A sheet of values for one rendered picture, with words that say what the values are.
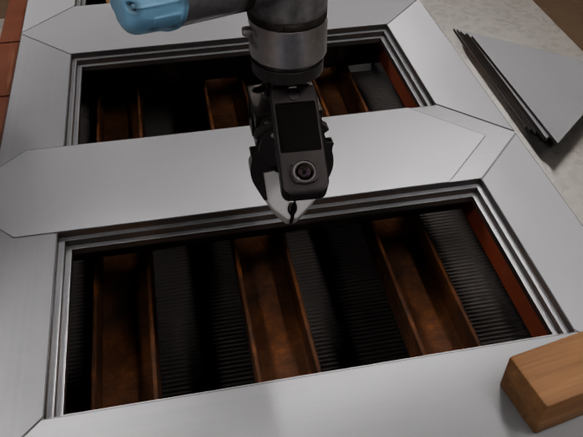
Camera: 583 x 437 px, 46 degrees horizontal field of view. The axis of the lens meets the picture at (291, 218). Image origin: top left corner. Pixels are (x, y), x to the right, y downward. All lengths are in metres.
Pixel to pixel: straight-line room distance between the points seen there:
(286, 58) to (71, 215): 0.40
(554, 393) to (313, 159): 0.31
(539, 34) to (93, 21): 0.89
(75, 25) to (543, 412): 1.02
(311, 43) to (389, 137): 0.40
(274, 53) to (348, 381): 0.33
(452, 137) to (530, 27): 0.58
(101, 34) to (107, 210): 0.48
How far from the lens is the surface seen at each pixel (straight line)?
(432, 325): 0.99
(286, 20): 0.63
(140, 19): 0.58
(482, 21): 1.57
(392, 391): 0.72
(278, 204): 0.77
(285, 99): 0.68
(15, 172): 1.02
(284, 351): 0.94
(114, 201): 0.93
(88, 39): 1.31
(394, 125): 1.05
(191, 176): 0.95
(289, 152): 0.66
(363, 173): 0.95
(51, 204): 0.95
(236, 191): 0.92
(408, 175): 0.96
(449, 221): 1.34
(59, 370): 0.79
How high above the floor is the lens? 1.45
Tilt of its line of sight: 43 degrees down
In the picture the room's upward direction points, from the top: straight up
